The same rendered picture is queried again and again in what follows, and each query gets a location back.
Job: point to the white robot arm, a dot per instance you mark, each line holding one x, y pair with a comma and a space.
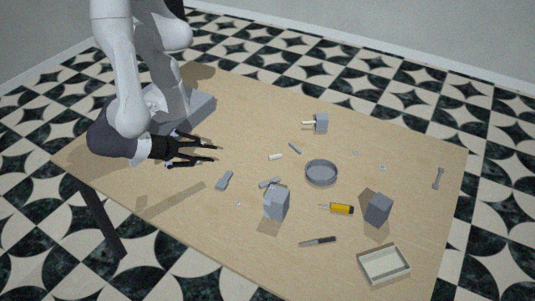
120, 39

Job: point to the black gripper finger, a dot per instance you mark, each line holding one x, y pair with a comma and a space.
197, 141
192, 160

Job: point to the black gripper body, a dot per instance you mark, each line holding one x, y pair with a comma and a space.
161, 146

